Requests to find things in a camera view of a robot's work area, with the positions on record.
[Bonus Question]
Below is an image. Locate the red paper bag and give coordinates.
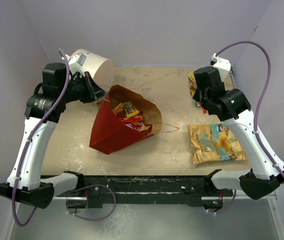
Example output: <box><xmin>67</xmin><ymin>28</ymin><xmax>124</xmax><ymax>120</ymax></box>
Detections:
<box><xmin>89</xmin><ymin>84</ymin><xmax>164</xmax><ymax>155</ymax></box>

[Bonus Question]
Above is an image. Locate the white cylinder container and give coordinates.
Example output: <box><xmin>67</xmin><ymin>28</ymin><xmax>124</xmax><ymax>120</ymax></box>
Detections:
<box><xmin>70</xmin><ymin>49</ymin><xmax>115</xmax><ymax>87</ymax></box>

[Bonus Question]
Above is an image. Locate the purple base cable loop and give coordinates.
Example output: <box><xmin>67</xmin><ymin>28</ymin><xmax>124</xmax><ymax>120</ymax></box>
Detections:
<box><xmin>65</xmin><ymin>184</ymin><xmax>118</xmax><ymax>222</ymax></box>

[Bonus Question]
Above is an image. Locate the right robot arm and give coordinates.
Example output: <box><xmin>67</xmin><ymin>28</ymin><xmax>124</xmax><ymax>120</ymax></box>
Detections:
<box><xmin>194</xmin><ymin>66</ymin><xmax>284</xmax><ymax>200</ymax></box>

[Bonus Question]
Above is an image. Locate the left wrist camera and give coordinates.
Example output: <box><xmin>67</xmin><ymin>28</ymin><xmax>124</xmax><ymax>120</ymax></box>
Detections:
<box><xmin>66</xmin><ymin>52</ymin><xmax>87</xmax><ymax>77</ymax></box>

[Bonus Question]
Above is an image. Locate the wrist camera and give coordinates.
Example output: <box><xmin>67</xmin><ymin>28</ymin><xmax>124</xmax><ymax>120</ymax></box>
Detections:
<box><xmin>210</xmin><ymin>53</ymin><xmax>231</xmax><ymax>82</ymax></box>
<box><xmin>66</xmin><ymin>52</ymin><xmax>87</xmax><ymax>77</ymax></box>

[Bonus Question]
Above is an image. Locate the colourful candy packet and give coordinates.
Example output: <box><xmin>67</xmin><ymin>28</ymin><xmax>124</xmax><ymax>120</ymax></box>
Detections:
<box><xmin>188</xmin><ymin>73</ymin><xmax>208</xmax><ymax>114</ymax></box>

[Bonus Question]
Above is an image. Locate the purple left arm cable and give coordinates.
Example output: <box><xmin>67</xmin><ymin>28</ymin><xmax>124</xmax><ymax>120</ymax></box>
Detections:
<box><xmin>11</xmin><ymin>48</ymin><xmax>71</xmax><ymax>227</ymax></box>

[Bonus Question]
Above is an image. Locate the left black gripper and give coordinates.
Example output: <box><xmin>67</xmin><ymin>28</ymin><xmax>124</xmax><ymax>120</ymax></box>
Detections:
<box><xmin>60</xmin><ymin>71</ymin><xmax>108</xmax><ymax>104</ymax></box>

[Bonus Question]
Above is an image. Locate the teal candy packet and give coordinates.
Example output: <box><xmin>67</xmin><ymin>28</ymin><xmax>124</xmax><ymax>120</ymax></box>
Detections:
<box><xmin>194</xmin><ymin>100</ymin><xmax>202</xmax><ymax>108</ymax></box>

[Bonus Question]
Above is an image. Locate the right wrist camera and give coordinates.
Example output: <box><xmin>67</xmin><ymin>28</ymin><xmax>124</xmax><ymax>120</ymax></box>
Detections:
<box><xmin>210</xmin><ymin>53</ymin><xmax>231</xmax><ymax>82</ymax></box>

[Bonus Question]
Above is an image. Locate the gold chips bag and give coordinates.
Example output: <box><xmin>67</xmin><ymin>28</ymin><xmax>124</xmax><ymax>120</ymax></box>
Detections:
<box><xmin>187</xmin><ymin>123</ymin><xmax>248</xmax><ymax>165</ymax></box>

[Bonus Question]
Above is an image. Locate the yellow M&M's packet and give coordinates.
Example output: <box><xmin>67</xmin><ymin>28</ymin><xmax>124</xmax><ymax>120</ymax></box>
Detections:
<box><xmin>112</xmin><ymin>101</ymin><xmax>144</xmax><ymax>123</ymax></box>

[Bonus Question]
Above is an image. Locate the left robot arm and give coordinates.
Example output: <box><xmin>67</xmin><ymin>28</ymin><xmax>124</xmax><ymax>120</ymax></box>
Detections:
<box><xmin>0</xmin><ymin>62</ymin><xmax>107</xmax><ymax>209</ymax></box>

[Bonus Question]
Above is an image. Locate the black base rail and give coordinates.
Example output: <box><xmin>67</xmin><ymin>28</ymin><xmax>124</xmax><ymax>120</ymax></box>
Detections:
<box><xmin>61</xmin><ymin>175</ymin><xmax>233</xmax><ymax>209</ymax></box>

